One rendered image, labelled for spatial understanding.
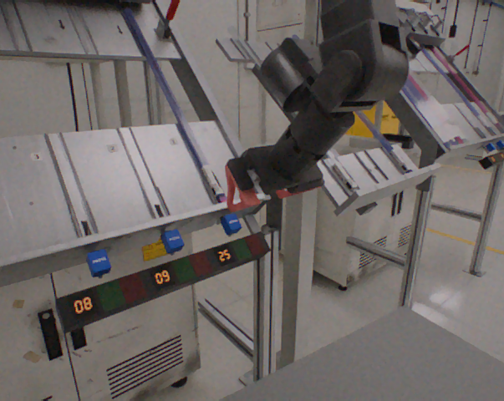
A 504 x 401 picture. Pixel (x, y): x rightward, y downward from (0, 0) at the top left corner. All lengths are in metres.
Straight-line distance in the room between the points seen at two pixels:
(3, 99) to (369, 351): 2.27
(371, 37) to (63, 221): 0.44
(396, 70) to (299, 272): 0.69
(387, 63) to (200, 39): 2.53
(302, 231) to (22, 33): 0.72
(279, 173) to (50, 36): 0.52
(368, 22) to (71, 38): 0.58
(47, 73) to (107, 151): 1.87
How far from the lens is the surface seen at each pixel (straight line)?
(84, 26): 0.83
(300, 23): 1.64
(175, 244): 0.53
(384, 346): 0.52
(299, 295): 1.01
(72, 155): 0.60
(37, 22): 0.81
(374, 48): 0.35
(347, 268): 1.60
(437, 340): 0.55
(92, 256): 0.51
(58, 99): 2.47
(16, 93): 2.44
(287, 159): 0.43
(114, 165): 0.60
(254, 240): 0.62
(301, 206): 0.89
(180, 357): 1.16
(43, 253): 0.50
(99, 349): 1.01
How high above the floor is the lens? 0.92
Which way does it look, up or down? 19 degrees down
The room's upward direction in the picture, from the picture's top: straight up
